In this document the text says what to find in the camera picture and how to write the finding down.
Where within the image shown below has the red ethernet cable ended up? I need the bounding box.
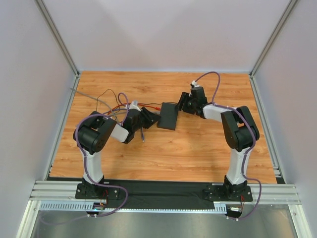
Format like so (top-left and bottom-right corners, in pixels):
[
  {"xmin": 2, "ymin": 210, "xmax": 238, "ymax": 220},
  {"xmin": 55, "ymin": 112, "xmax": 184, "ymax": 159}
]
[{"xmin": 112, "ymin": 102, "xmax": 161, "ymax": 112}]

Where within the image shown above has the black network switch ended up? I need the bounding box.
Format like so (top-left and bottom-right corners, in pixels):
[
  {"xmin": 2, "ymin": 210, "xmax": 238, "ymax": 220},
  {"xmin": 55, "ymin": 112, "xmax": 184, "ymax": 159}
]
[{"xmin": 157, "ymin": 103, "xmax": 178, "ymax": 130}]

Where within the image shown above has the black power cable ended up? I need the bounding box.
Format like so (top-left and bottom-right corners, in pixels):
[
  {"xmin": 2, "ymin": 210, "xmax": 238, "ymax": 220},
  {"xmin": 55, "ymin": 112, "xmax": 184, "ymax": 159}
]
[{"xmin": 96, "ymin": 88, "xmax": 164, "ymax": 112}]

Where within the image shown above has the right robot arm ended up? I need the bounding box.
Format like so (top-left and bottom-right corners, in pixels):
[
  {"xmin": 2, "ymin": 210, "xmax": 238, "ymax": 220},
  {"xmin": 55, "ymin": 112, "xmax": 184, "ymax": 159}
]
[{"xmin": 177, "ymin": 86, "xmax": 260, "ymax": 199}]

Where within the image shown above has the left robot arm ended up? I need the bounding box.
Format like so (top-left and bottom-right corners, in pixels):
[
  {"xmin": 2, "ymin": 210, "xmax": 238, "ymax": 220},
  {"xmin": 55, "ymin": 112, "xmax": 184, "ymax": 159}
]
[{"xmin": 73, "ymin": 107, "xmax": 161, "ymax": 199}]

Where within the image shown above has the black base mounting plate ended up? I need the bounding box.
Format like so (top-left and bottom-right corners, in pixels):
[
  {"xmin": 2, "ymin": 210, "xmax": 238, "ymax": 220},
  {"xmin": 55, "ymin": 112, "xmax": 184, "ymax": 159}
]
[{"xmin": 75, "ymin": 179, "xmax": 253, "ymax": 210}]

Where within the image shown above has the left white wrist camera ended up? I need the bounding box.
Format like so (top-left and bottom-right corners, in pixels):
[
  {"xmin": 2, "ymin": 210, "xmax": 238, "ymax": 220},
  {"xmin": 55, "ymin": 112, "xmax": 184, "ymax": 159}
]
[{"xmin": 129, "ymin": 100, "xmax": 141, "ymax": 111}]

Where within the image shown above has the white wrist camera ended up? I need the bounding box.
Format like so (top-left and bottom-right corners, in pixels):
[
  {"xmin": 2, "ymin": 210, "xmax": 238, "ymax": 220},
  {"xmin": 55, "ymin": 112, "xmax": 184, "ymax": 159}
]
[
  {"xmin": 190, "ymin": 80, "xmax": 200, "ymax": 88},
  {"xmin": 129, "ymin": 100, "xmax": 141, "ymax": 111}
]

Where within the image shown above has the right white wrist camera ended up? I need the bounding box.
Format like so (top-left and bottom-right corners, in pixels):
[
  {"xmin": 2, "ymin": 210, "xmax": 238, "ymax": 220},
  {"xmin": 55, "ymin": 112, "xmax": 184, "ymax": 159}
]
[{"xmin": 190, "ymin": 80, "xmax": 200, "ymax": 88}]

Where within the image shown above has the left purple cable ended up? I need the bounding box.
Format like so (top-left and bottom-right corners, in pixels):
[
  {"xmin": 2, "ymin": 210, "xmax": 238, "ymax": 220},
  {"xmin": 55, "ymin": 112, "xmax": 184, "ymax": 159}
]
[{"xmin": 74, "ymin": 93, "xmax": 129, "ymax": 218}]

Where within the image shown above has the slotted cable duct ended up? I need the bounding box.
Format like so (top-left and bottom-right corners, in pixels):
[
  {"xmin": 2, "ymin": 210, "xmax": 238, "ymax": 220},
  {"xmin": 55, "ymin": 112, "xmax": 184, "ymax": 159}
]
[{"xmin": 39, "ymin": 201, "xmax": 242, "ymax": 214}]

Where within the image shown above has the front aluminium rail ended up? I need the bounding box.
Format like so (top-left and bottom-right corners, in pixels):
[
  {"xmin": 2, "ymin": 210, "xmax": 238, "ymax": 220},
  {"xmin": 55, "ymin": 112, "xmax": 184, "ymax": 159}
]
[{"xmin": 30, "ymin": 180, "xmax": 301, "ymax": 205}]

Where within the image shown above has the right aluminium frame post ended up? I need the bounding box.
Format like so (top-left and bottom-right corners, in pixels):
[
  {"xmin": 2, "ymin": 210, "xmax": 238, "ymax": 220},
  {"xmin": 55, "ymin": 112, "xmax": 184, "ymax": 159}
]
[{"xmin": 249, "ymin": 0, "xmax": 299, "ymax": 78}]

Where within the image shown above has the aluminium frame post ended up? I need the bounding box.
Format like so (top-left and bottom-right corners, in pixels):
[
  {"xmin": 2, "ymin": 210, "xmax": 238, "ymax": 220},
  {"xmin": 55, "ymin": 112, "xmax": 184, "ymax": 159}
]
[
  {"xmin": 34, "ymin": 0, "xmax": 80, "ymax": 76},
  {"xmin": 249, "ymin": 0, "xmax": 299, "ymax": 78}
]

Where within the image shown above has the left aluminium frame post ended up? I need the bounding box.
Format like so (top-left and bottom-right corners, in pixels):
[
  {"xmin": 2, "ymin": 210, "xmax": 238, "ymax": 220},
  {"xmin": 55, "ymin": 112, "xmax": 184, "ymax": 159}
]
[{"xmin": 34, "ymin": 0, "xmax": 80, "ymax": 76}]

